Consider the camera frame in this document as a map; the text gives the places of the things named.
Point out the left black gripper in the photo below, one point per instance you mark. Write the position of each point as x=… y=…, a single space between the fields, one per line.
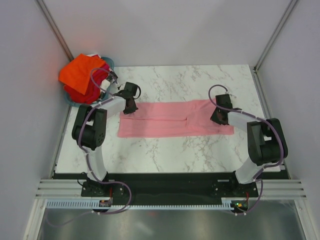
x=133 y=110

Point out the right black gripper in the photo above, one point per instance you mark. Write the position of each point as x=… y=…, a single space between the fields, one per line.
x=214 y=119

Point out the pink t shirt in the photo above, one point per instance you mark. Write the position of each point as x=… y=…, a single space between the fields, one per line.
x=171 y=119

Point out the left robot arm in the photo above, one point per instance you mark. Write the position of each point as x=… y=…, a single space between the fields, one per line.
x=90 y=125

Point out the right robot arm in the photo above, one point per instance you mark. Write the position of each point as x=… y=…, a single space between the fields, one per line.
x=266 y=143

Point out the magenta t shirt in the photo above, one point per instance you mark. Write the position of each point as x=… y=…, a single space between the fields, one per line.
x=101 y=74

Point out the teal laundry basket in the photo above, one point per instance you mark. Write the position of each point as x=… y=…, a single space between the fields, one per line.
x=108 y=61

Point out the red t shirt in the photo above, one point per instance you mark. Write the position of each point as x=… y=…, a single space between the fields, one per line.
x=81 y=90

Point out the orange t shirt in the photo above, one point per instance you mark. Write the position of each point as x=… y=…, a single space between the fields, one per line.
x=81 y=66

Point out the aluminium front rail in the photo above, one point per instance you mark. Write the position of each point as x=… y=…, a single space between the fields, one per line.
x=273 y=189

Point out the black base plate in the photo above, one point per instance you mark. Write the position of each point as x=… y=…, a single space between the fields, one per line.
x=169 y=188

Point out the left aluminium frame post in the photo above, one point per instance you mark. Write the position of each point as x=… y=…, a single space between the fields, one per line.
x=55 y=29

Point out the aluminium frame post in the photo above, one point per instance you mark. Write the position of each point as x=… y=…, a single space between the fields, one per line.
x=275 y=34
x=55 y=29

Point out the right aluminium frame post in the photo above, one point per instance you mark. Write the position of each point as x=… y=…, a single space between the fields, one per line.
x=275 y=34

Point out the white slotted cable duct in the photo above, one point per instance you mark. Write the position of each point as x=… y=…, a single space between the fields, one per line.
x=99 y=204

